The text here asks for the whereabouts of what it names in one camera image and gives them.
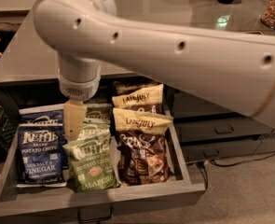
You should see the black power cable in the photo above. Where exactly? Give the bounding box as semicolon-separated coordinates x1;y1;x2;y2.
196;151;275;194

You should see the black drawer handle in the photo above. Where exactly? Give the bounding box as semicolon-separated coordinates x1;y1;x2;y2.
76;207;113;224

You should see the open grey top drawer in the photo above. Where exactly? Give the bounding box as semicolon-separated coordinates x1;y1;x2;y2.
0;87;206;220

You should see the grey closed drawer lower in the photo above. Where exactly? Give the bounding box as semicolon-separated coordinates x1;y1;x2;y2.
181;136;275;162

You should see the green kettle chip bag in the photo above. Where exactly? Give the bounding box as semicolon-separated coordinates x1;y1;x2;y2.
84;104;112;123
65;119;110;142

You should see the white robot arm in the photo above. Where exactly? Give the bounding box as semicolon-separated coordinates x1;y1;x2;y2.
34;0;275;129

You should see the front brown Late July bag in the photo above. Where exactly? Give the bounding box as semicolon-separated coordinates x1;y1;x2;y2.
113;108;172;185

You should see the front green jalapeno chip bag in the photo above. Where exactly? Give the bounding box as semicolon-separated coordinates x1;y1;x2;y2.
63;131;117;192

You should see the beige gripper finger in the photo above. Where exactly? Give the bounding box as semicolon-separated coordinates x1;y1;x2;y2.
63;99;87;141

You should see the grey closed drawer middle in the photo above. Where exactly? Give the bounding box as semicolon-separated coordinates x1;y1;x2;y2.
174;114;274;142

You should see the middle brown Late July bag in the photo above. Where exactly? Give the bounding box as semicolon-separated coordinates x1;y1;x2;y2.
112;84;163;114

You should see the grey closed drawer upper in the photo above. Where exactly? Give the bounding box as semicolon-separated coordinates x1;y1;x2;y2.
171;89;238;119

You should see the blue kettle chip bag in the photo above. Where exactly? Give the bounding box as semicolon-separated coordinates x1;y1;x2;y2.
20;104;68;169
18;124;66;187

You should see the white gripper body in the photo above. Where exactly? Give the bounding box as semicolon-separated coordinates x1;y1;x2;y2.
58;52;101;101

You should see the rear green Kettle chip bag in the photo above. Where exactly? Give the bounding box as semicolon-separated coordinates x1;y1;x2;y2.
84;104;112;123

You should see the rear Late July chip bag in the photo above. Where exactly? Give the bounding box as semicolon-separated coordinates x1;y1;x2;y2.
113;77;158;95

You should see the middle green Kettle chip bag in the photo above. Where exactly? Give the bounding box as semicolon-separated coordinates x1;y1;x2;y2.
65;119;110;142

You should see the grey closed drawer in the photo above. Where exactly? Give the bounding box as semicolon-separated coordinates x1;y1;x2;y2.
174;114;274;142
181;136;275;162
171;89;238;119

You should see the brown late july bag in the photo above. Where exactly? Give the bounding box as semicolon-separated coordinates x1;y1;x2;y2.
112;84;163;114
113;108;172;185

